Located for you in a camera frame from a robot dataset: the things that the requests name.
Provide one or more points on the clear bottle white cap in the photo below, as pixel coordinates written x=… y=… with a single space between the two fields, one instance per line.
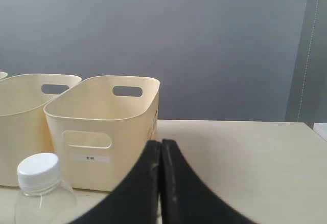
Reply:
x=45 y=196

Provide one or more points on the cream bin right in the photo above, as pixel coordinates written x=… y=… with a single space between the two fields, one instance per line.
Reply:
x=100 y=127

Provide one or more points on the cream bin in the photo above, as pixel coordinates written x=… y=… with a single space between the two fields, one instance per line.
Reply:
x=100 y=127
x=3 y=75
x=24 y=130

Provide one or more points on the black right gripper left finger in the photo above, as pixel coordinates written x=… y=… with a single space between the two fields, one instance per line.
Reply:
x=135 y=198

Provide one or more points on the cream bin middle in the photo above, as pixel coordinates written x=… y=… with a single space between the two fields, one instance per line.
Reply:
x=24 y=130

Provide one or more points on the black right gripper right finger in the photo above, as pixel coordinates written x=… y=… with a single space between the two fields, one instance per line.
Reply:
x=184 y=197

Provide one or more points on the cream bin left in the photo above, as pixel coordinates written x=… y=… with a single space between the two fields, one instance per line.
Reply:
x=3 y=75

